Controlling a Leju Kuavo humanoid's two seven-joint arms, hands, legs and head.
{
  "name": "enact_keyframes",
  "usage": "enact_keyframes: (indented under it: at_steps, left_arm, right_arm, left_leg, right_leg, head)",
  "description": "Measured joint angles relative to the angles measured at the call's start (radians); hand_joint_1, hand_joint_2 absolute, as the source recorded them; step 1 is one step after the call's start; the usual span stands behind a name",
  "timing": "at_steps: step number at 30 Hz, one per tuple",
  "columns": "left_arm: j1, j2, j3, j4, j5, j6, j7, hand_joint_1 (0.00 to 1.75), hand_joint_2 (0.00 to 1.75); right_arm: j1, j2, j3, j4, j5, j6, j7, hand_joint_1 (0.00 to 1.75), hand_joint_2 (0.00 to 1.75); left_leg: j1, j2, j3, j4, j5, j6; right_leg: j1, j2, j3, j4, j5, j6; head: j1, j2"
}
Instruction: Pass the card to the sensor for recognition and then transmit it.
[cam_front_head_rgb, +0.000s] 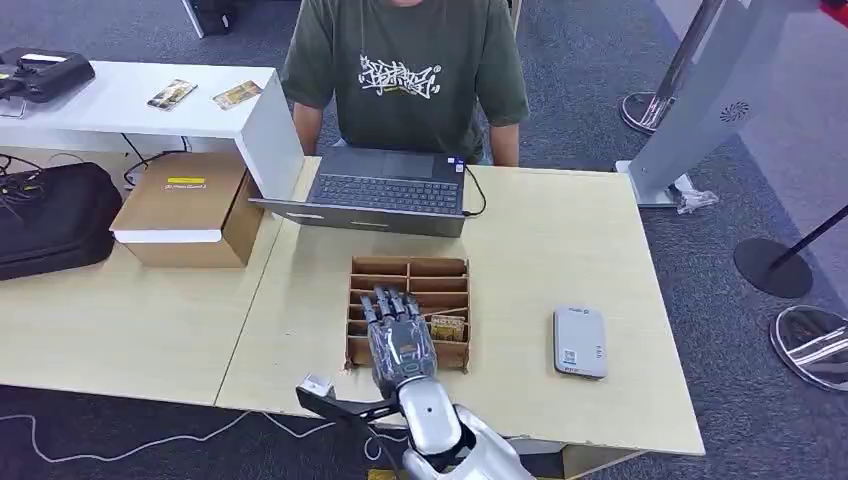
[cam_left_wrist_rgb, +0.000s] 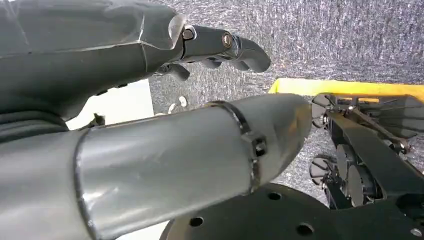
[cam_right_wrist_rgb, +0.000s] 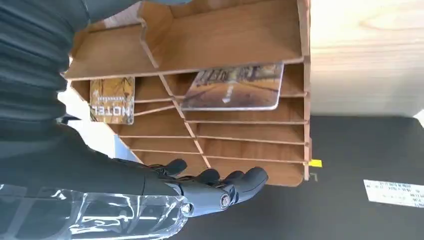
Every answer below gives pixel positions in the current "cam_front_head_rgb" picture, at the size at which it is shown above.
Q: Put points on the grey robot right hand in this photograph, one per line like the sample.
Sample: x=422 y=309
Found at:
x=401 y=344

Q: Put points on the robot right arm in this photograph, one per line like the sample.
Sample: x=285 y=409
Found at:
x=430 y=414

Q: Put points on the yellow brown card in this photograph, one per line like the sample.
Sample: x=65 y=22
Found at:
x=448 y=329

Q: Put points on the wooden card box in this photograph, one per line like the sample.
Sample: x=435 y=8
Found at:
x=437 y=272

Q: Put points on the grey laptop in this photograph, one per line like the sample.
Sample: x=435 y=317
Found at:
x=384 y=192

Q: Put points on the brown cardboard box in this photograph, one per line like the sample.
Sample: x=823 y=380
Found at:
x=192 y=212

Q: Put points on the person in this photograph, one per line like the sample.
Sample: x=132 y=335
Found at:
x=404 y=73

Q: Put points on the yellow printed card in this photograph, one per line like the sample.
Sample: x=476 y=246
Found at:
x=237 y=95

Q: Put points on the crumpled clear plastic bag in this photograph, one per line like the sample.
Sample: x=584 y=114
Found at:
x=696 y=195

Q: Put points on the dark printed card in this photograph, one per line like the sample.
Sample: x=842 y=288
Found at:
x=172 y=94

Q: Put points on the black bag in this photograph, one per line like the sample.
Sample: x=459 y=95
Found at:
x=56 y=218

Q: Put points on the white desk shelf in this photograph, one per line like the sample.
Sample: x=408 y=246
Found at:
x=126 y=99

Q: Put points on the black sign stand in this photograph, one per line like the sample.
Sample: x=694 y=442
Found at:
x=772 y=268

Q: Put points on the grey kiosk with screen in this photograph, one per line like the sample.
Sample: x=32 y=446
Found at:
x=715 y=99

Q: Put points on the black desktop device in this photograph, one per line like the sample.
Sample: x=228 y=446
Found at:
x=43 y=73

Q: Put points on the chrome stanchion post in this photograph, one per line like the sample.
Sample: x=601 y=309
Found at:
x=811 y=348
x=652 y=109

